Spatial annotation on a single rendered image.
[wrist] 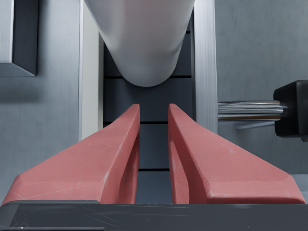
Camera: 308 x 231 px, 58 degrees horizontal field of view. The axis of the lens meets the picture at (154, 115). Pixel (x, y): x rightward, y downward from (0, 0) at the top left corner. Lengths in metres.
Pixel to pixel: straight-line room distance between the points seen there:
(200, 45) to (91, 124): 0.09
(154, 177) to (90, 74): 0.09
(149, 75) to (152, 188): 0.09
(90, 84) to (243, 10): 0.19
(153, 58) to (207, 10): 0.04
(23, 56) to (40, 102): 0.05
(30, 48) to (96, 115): 0.13
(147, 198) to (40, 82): 0.16
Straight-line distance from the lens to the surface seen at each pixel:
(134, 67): 0.17
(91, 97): 0.20
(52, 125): 0.30
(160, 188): 0.23
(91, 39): 0.21
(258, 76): 0.31
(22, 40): 0.29
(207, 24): 0.16
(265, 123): 0.22
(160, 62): 0.17
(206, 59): 0.16
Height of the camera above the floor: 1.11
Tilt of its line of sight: 85 degrees down
